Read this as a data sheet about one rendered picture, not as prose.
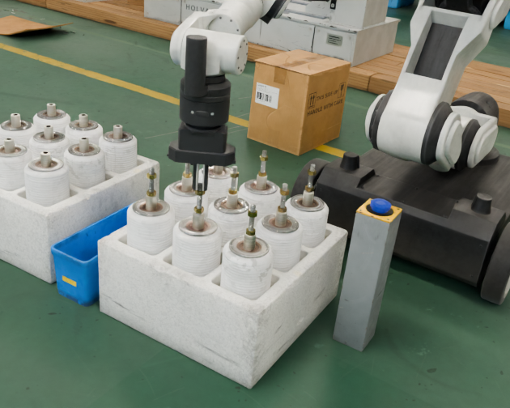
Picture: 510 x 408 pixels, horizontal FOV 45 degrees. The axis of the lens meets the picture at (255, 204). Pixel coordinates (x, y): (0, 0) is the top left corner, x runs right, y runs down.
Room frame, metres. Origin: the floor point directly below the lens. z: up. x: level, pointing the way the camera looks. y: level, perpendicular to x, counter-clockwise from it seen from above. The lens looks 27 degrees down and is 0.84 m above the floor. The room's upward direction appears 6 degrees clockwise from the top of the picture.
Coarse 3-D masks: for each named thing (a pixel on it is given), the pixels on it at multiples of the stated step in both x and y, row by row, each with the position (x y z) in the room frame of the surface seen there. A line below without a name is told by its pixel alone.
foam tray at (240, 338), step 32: (128, 256) 1.02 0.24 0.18; (160, 256) 1.03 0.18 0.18; (320, 256) 1.09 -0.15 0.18; (128, 288) 1.02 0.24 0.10; (160, 288) 0.98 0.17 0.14; (192, 288) 0.95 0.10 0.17; (288, 288) 0.97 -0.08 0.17; (320, 288) 1.11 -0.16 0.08; (128, 320) 1.02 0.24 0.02; (160, 320) 0.98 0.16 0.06; (192, 320) 0.94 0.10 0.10; (224, 320) 0.91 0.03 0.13; (256, 320) 0.88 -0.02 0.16; (288, 320) 0.99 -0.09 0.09; (192, 352) 0.94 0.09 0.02; (224, 352) 0.91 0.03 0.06; (256, 352) 0.88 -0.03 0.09
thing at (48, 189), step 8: (24, 168) 1.23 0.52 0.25; (64, 168) 1.24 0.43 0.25; (24, 176) 1.23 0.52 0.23; (32, 176) 1.20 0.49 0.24; (40, 176) 1.20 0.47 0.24; (48, 176) 1.20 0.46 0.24; (56, 176) 1.21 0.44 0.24; (64, 176) 1.23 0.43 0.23; (32, 184) 1.20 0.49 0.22; (40, 184) 1.20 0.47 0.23; (48, 184) 1.20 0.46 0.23; (56, 184) 1.21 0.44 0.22; (64, 184) 1.23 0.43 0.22; (32, 192) 1.20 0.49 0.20; (40, 192) 1.20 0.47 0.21; (48, 192) 1.20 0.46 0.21; (56, 192) 1.21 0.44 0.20; (64, 192) 1.23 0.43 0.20; (32, 200) 1.20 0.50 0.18; (40, 200) 1.20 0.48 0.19; (48, 200) 1.20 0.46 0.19; (56, 200) 1.21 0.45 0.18
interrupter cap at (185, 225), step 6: (192, 216) 1.07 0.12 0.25; (180, 222) 1.04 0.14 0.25; (186, 222) 1.04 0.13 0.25; (192, 222) 1.05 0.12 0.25; (204, 222) 1.05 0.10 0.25; (210, 222) 1.06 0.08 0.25; (180, 228) 1.02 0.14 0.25; (186, 228) 1.02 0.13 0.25; (192, 228) 1.03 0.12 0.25; (204, 228) 1.03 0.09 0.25; (210, 228) 1.03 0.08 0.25; (216, 228) 1.03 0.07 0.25; (186, 234) 1.00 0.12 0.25; (192, 234) 1.00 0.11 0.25; (198, 234) 1.00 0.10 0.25; (204, 234) 1.00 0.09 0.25; (210, 234) 1.01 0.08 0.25
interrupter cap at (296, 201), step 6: (294, 198) 1.20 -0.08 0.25; (300, 198) 1.20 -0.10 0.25; (318, 198) 1.21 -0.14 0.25; (294, 204) 1.17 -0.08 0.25; (300, 204) 1.18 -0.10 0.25; (312, 204) 1.18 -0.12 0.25; (318, 204) 1.18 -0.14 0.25; (324, 204) 1.18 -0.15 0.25; (306, 210) 1.15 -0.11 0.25; (312, 210) 1.15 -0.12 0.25; (318, 210) 1.16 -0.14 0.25
